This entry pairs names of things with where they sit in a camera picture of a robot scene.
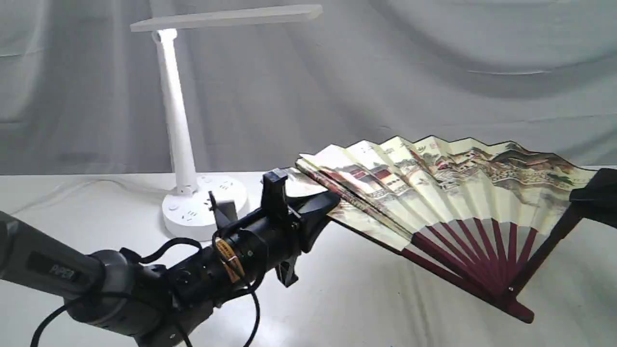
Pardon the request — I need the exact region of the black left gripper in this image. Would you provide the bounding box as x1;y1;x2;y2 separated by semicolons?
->
212;171;341;289

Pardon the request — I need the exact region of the painted paper folding fan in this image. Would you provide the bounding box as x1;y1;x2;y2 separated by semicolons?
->
285;136;599;323

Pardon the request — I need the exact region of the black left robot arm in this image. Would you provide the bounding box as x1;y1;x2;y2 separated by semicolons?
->
1;169;341;347

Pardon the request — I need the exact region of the white desk lamp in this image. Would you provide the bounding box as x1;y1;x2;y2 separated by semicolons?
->
130;4;322;242

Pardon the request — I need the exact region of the grey backdrop cloth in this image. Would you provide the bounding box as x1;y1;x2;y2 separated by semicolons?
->
0;0;617;175

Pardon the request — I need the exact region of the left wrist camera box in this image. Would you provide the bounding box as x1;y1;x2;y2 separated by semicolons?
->
208;191;238;230

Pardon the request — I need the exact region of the white power cable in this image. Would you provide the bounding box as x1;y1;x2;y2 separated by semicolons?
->
0;179;169;217

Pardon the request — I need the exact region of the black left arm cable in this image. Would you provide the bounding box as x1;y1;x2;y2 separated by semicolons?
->
30;236;261;347

